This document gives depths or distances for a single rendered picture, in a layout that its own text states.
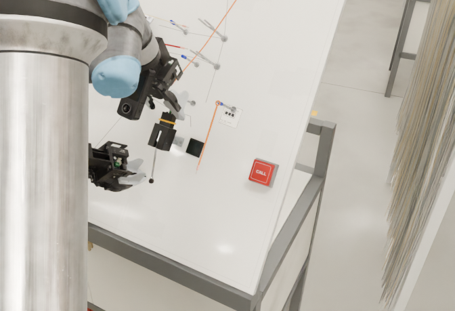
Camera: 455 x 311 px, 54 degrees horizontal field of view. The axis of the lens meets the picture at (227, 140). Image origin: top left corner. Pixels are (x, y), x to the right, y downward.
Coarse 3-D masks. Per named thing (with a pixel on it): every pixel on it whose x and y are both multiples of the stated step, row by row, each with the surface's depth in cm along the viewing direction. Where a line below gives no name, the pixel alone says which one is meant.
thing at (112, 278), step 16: (96, 256) 134; (112, 256) 130; (96, 272) 140; (112, 272) 135; (128, 272) 130; (144, 272) 126; (96, 288) 145; (112, 288) 140; (128, 288) 135; (144, 288) 130; (160, 288) 126; (176, 288) 122; (96, 304) 151; (112, 304) 146; (128, 304) 140; (144, 304) 135; (160, 304) 131; (176, 304) 127; (192, 304) 123; (208, 304) 119
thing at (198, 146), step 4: (192, 140) 110; (196, 140) 111; (188, 144) 111; (192, 144) 110; (196, 144) 110; (200, 144) 110; (188, 148) 111; (192, 148) 110; (196, 148) 110; (200, 148) 110; (188, 152) 111; (192, 152) 110; (196, 152) 110; (200, 152) 110; (196, 156) 110
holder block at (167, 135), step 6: (156, 126) 105; (162, 126) 105; (156, 132) 105; (162, 132) 105; (168, 132) 104; (174, 132) 107; (150, 138) 106; (156, 138) 105; (162, 138) 104; (168, 138) 105; (150, 144) 105; (162, 144) 104; (168, 144) 106; (168, 150) 107
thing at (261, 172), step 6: (258, 162) 101; (264, 162) 101; (252, 168) 102; (258, 168) 101; (264, 168) 101; (270, 168) 100; (252, 174) 102; (258, 174) 101; (264, 174) 101; (270, 174) 100; (252, 180) 102; (258, 180) 101; (264, 180) 100; (270, 180) 101
